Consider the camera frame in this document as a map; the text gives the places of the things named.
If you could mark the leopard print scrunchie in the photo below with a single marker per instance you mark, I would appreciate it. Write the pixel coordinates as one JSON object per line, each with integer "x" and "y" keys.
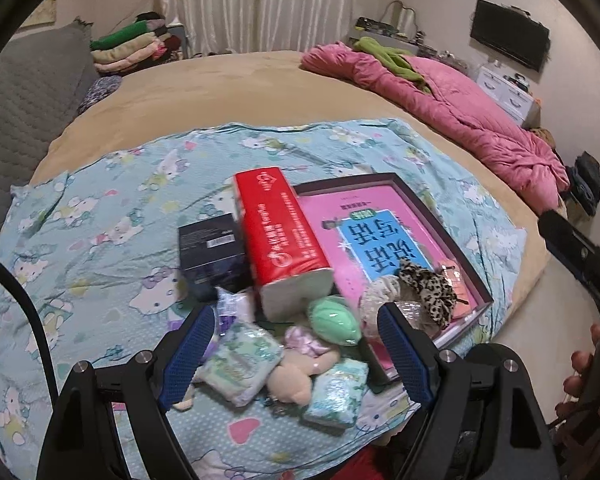
{"x": 430, "y": 295}

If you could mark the dark blue bag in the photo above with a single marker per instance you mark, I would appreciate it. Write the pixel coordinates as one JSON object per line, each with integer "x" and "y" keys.
{"x": 587, "y": 175}

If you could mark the person's red garment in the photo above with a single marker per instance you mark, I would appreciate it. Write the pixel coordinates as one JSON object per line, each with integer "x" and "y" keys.
{"x": 365, "y": 467}

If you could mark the grey quilted cover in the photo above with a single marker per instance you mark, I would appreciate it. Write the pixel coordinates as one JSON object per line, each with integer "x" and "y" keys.
{"x": 25, "y": 110}

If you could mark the white framed mirror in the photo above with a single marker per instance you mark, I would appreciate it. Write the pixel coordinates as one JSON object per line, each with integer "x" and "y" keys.
{"x": 407, "y": 20}

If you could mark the white curtain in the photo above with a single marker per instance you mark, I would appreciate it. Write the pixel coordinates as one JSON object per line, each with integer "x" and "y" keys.
{"x": 260, "y": 5}

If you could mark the pink and blue book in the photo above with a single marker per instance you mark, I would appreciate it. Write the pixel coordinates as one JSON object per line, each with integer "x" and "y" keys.
{"x": 320, "y": 215}

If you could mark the beige plush bear toy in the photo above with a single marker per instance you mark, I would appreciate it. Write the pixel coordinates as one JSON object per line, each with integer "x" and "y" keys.
{"x": 290, "y": 380}

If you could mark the dark tray box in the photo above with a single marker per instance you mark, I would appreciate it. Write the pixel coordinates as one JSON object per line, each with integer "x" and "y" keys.
{"x": 420, "y": 222}

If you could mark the person's right hand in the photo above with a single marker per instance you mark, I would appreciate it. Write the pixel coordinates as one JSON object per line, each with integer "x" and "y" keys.
{"x": 576, "y": 362}

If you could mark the green garment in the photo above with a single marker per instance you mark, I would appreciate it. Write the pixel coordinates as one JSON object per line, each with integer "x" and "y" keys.
{"x": 390, "y": 55}

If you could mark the bed with beige sheet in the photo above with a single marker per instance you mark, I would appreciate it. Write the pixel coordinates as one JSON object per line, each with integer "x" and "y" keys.
{"x": 230, "y": 85}

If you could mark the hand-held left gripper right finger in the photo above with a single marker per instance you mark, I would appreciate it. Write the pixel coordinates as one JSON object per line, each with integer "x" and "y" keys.
{"x": 405, "y": 355}

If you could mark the cluttered vanity table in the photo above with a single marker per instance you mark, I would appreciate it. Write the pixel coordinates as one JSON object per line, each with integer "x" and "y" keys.
{"x": 432, "y": 51}

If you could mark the green egg sponge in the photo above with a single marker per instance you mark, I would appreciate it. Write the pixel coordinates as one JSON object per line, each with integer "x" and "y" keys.
{"x": 332, "y": 320}

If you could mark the stack of folded clothes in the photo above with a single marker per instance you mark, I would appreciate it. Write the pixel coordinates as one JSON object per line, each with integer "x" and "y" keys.
{"x": 125, "y": 50}

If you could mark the blue cartoon printed blanket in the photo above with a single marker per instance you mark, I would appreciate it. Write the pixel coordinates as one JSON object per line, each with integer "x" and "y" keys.
{"x": 105, "y": 200}

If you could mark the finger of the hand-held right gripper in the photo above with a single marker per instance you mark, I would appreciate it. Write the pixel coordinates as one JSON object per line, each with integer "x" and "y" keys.
{"x": 562, "y": 240}

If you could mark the teal printed tissue packet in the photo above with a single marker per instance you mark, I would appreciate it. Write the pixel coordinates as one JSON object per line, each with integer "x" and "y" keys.
{"x": 335, "y": 392}

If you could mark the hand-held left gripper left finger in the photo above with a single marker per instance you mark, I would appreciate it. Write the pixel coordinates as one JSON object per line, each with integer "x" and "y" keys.
{"x": 187, "y": 355}

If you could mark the purple packet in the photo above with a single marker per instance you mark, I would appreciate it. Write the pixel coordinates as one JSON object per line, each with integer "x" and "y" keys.
{"x": 232, "y": 310}

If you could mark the white drawer cabinet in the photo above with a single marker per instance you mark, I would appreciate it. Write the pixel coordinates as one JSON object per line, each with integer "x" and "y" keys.
{"x": 510, "y": 97}

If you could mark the dark floral cloth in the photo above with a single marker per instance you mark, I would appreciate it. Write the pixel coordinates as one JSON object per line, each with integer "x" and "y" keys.
{"x": 97, "y": 92}

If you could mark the pink quilt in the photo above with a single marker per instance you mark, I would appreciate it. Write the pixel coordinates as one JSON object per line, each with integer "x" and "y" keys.
{"x": 470, "y": 110}

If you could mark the pale lace scrunchie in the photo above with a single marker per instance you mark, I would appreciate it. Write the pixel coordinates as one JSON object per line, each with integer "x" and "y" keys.
{"x": 380, "y": 295}

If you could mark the white printed tissue packet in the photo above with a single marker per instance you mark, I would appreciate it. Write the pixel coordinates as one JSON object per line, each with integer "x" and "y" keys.
{"x": 240, "y": 365}

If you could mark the black box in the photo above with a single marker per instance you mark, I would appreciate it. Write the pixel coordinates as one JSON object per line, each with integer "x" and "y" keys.
{"x": 205, "y": 250}

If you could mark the red tissue pack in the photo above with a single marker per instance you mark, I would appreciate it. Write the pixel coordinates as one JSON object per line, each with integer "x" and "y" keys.
{"x": 275, "y": 240}

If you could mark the black wall television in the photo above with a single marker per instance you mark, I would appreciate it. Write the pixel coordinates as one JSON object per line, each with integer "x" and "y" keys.
{"x": 510, "y": 35}

